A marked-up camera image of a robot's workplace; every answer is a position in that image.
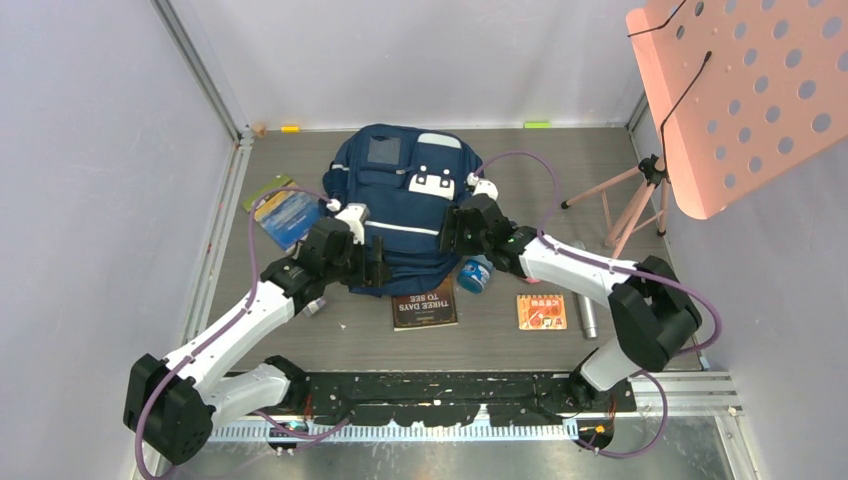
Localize small clear plastic jar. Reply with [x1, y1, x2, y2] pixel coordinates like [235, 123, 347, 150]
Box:
[302, 297, 326, 317]

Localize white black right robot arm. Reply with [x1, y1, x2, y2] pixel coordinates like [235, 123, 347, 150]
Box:
[440, 195, 702, 411]

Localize black thin stand cable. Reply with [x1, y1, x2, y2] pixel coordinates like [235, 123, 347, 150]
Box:
[626, 0, 714, 180]

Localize orange spiral notepad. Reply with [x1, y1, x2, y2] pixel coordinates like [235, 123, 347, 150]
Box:
[516, 294, 567, 331]

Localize blue green landscape book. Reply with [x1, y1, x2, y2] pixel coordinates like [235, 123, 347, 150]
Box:
[254, 191, 321, 253]

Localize pink perforated stand board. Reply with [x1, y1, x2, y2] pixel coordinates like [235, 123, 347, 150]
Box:
[625, 1, 847, 220]

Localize dark Three Days book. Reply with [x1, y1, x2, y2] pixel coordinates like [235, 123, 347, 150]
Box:
[391, 277, 458, 332]

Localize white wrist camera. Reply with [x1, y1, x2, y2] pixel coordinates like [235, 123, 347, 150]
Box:
[325, 199, 370, 245]
[466, 172, 499, 201]

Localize blue lidded round container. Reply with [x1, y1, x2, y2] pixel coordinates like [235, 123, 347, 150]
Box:
[457, 255, 494, 294]

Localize aluminium frame rail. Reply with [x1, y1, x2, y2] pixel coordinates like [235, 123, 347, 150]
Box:
[150, 0, 241, 144]

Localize navy blue backpack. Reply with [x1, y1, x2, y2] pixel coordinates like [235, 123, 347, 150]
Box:
[322, 124, 483, 297]

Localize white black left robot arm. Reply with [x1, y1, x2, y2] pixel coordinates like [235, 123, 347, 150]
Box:
[123, 203, 389, 465]

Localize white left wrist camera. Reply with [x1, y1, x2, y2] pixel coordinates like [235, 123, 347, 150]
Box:
[325, 199, 370, 245]

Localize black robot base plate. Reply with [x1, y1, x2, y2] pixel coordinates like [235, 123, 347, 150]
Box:
[264, 371, 636, 427]

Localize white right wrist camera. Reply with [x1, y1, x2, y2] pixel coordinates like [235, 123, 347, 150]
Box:
[466, 172, 499, 201]

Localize silver metal cylinder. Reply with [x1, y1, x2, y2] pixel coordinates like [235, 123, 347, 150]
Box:
[575, 293, 598, 340]

